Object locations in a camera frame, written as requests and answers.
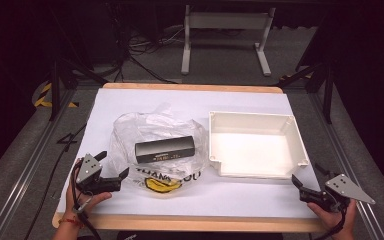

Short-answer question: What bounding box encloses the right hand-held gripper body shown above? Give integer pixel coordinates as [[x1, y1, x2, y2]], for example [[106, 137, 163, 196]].
[[299, 173, 376, 213]]

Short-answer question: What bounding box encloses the white plastic container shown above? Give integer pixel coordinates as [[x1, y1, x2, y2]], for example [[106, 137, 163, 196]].
[[208, 110, 311, 180]]

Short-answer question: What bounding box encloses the person's left hand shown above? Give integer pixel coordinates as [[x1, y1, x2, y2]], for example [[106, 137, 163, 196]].
[[65, 159, 113, 219]]

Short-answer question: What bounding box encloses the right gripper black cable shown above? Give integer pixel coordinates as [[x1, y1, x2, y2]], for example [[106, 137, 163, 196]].
[[313, 206, 348, 240]]

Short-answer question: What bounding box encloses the black rectangular box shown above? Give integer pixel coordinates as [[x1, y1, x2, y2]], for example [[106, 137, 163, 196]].
[[134, 135, 196, 165]]

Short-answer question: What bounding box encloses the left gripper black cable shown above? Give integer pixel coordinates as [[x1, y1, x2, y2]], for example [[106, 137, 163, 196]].
[[70, 159, 103, 240]]

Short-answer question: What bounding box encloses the person's dark clothing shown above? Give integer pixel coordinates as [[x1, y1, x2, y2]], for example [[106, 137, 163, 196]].
[[116, 230, 285, 240]]

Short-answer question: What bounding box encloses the person's right hand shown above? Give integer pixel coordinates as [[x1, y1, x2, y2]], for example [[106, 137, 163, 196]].
[[307, 199, 358, 240]]

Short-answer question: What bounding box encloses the clear plastic bag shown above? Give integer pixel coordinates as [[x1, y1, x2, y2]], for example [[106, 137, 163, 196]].
[[108, 103, 211, 196]]

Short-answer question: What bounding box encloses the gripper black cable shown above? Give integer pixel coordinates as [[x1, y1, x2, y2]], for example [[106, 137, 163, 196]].
[[70, 159, 103, 240], [313, 206, 348, 240]]

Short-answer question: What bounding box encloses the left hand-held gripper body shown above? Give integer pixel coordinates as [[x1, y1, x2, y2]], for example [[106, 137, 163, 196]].
[[75, 153, 122, 196]]

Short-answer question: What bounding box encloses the black floor cable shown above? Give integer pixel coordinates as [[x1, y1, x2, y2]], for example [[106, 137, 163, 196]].
[[23, 123, 88, 240]]

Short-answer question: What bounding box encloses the white metal frame stand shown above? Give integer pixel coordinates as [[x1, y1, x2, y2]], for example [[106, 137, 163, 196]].
[[180, 4, 277, 77]]

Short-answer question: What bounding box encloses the black metal stand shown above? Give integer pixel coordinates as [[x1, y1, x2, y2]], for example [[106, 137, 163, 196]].
[[276, 62, 335, 125], [48, 56, 109, 123]]

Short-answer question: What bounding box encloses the wooden table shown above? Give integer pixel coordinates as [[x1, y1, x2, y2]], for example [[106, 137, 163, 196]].
[[51, 82, 325, 234]]

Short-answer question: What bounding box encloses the yellow black hazard tape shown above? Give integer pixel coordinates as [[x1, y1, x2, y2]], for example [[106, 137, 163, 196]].
[[33, 81, 80, 109]]

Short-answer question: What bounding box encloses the bundle of floor cables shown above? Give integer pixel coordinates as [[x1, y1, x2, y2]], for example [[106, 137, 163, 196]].
[[111, 19, 189, 85]]

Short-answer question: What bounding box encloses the aluminium rail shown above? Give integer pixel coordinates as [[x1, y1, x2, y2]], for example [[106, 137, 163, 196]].
[[308, 89, 384, 240], [0, 88, 78, 240]]

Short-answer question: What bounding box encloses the white paper sheet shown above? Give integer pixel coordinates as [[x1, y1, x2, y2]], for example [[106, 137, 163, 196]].
[[56, 87, 321, 220]]

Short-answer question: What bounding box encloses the red bracelet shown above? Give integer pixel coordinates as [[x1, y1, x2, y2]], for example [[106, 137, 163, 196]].
[[58, 216, 84, 230]]

